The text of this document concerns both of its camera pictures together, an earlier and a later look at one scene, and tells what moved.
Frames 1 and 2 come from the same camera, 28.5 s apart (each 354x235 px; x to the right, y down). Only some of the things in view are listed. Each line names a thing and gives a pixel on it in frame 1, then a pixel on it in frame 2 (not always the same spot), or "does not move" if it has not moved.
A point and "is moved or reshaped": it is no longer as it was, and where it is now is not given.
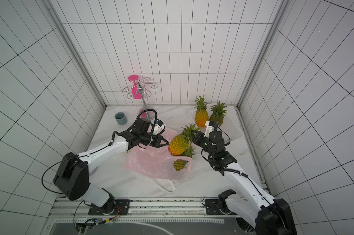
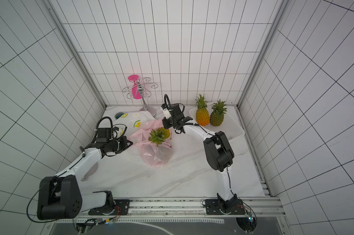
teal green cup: [121, 118] does not move
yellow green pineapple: [218, 113] does not move
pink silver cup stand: [137, 89] does not move
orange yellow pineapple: [202, 115] does not move
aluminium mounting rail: [146, 208] does not move
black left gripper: [159, 138] → [124, 142]
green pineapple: [180, 143] is moved or reshaped
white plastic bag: [167, 185] → [127, 123]
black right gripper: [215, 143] → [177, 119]
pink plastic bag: [156, 160] is moved or reshaped
